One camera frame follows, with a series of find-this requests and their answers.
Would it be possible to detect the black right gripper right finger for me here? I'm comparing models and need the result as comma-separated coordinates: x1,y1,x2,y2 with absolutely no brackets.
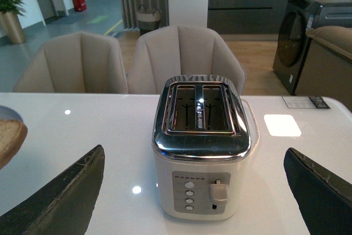
283,148,351,234

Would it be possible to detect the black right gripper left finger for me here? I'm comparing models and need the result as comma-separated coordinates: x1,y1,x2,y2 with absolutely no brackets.
1,145,105,234

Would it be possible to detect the bread slice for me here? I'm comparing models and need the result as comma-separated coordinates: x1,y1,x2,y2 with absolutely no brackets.
1,119,28,169

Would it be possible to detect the light blue plate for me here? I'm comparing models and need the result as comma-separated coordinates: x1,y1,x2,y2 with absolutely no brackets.
0,106,24,122

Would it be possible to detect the white chrome toaster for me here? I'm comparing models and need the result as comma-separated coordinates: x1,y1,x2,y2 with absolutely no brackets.
152,75,253,221

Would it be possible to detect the table label card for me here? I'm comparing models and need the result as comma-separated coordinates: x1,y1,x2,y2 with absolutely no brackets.
282,96,330,109

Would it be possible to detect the beige chair left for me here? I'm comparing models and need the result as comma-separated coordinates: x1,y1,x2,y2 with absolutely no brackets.
13,31,128,94

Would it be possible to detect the beige chair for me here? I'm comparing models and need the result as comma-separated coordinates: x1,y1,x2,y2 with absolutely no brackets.
127,25,246,95
13,31,128,94

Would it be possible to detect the dark washing machine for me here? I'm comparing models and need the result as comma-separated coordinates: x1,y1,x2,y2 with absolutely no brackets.
273,0,351,95

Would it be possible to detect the beige chair right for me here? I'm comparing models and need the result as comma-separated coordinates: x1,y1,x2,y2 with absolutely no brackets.
127,25,246,95

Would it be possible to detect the woven basket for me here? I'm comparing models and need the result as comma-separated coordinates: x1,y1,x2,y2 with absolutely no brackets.
137,4,161,35

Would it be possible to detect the potted green plant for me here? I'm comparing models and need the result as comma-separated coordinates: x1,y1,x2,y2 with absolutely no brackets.
1,0,26,44

